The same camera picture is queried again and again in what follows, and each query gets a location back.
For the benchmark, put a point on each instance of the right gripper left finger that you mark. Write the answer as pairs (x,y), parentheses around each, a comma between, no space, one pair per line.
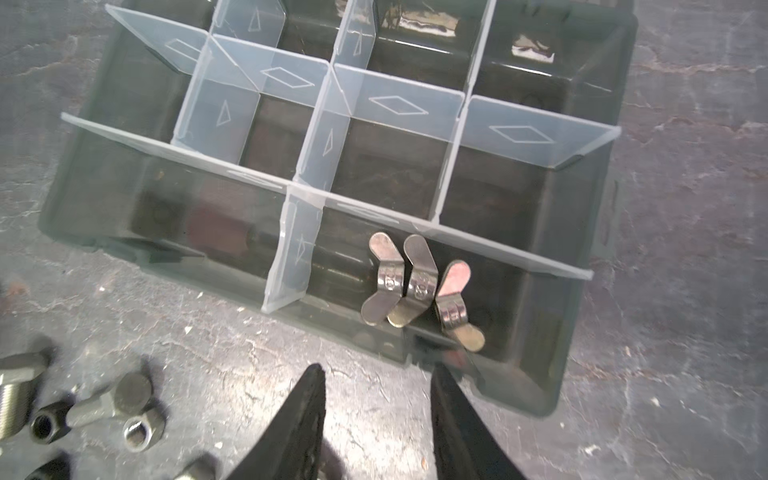
(290,447)

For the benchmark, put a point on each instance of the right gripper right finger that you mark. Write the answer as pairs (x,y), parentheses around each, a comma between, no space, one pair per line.
(463,446)

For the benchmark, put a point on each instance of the silver wing nut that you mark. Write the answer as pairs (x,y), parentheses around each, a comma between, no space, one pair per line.
(126,397)
(389,280)
(422,283)
(451,309)

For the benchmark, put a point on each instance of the green plastic organizer box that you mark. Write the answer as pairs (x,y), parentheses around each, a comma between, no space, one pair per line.
(252,148)

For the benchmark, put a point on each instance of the silver hex bolt right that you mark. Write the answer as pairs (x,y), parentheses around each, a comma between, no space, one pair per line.
(19,374)

